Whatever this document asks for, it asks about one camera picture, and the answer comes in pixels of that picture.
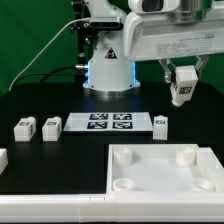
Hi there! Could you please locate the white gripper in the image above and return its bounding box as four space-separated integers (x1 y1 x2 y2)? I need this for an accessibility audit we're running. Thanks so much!
123 9 224 83

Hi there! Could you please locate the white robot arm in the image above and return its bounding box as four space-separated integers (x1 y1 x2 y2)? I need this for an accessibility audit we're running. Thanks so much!
83 0 224 103

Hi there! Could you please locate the white square tabletop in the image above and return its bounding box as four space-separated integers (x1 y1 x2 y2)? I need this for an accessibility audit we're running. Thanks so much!
106 144 224 193

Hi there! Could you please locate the white fiducial tag plate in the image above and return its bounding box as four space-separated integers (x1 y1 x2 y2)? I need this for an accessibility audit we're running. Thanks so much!
64 112 153 132

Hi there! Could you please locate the white L-shaped obstacle fence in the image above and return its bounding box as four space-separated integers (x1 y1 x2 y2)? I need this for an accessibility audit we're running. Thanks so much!
0 148 224 224

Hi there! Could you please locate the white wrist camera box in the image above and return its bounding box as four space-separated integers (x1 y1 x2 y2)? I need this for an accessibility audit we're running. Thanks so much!
128 0 180 14

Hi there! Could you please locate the white cable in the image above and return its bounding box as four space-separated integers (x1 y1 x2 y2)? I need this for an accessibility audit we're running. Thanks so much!
8 17 92 92

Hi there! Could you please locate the black cable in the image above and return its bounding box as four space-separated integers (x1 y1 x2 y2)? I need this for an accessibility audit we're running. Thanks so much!
9 65 88 88

